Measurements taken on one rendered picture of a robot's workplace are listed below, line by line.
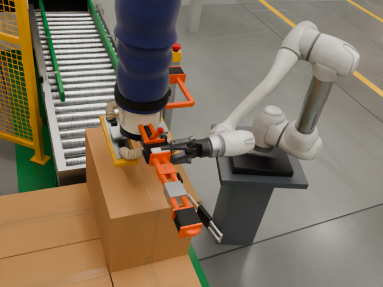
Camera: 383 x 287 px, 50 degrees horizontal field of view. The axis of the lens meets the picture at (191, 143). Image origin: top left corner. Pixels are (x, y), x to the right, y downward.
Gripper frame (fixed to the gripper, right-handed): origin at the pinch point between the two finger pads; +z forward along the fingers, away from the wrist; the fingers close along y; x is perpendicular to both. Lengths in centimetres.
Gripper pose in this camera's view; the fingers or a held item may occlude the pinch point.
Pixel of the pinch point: (159, 154)
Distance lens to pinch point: 157.4
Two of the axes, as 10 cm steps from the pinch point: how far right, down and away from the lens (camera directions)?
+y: -1.4, 7.6, 6.4
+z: -9.2, 1.4, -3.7
